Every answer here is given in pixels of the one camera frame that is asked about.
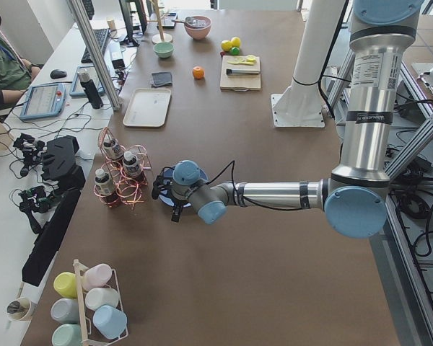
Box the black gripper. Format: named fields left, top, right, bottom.
left=152, top=175, right=183, bottom=222

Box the orange fruit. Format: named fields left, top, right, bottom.
left=192, top=66, right=205, bottom=80

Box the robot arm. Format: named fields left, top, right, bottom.
left=152, top=1, right=421, bottom=238

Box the tea bottle back left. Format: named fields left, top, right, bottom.
left=123, top=151, right=145, bottom=182

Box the tea bottle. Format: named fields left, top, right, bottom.
left=123, top=151, right=145, bottom=182
left=102, top=138, right=124, bottom=161
left=95, top=168, right=121, bottom=208

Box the tea bottle front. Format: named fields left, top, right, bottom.
left=95, top=168, right=121, bottom=208

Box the tea bottle back right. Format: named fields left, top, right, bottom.
left=102, top=138, right=124, bottom=161

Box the pink cup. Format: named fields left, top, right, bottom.
left=82, top=263, right=112, bottom=291

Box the cream rabbit tray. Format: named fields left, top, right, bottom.
left=123, top=88, right=172, bottom=128

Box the white cup rack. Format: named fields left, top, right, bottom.
left=73, top=259, right=129, bottom=345

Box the white cup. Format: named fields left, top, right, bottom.
left=84, top=288, right=120, bottom=311

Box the blue cup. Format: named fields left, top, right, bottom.
left=92, top=305, right=127, bottom=340

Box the yellow cup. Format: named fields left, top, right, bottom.
left=53, top=272, right=77, bottom=298

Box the grey folded cloth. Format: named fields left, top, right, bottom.
left=151, top=71, right=172, bottom=87

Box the black thermos bottle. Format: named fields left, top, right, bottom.
left=77, top=69, right=103, bottom=110

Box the grey cup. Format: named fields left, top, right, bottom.
left=51, top=298, right=79, bottom=324

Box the steel muddler black tip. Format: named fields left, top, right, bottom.
left=225, top=68, right=261, bottom=76

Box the wooden cutting board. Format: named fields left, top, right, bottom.
left=219, top=55, right=261, bottom=91

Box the teach pendant far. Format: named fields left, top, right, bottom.
left=69, top=65, right=105, bottom=98

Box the teach pendant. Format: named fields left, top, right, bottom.
left=19, top=83, right=66, bottom=120
left=69, top=65, right=105, bottom=98

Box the green cup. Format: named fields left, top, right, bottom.
left=51, top=324, right=82, bottom=346

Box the green bowl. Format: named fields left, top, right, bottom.
left=154, top=42, right=174, bottom=58

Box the yellow plastic knife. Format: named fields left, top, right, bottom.
left=227, top=59, right=256, bottom=66

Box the green lime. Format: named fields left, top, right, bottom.
left=229, top=47, right=240, bottom=56

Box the teach pendant near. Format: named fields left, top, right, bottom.
left=19, top=83, right=66, bottom=120

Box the yellow lemon lower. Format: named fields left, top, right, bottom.
left=221, top=40, right=232, bottom=52

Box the yellow lemon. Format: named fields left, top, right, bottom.
left=230, top=37, right=241, bottom=48
left=221, top=40, right=232, bottom=52

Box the wooden cup tree stand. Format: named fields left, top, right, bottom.
left=147, top=0, right=173, bottom=44

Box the yellow lemon upper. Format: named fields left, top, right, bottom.
left=230, top=37, right=241, bottom=48

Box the black computer mouse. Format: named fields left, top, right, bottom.
left=50, top=69, right=67, bottom=79

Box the paper cup with utensils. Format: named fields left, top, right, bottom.
left=6, top=297, right=37, bottom=321

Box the pink bowl with ice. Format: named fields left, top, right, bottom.
left=184, top=16, right=211, bottom=40

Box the metal ice scoop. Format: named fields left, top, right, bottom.
left=172, top=17, right=206, bottom=28

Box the black keyboard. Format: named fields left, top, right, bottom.
left=80, top=27, right=111, bottom=64

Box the seated person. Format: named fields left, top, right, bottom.
left=0, top=15, right=40, bottom=110

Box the copper wire bottle rack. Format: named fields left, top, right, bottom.
left=97, top=127, right=152, bottom=209

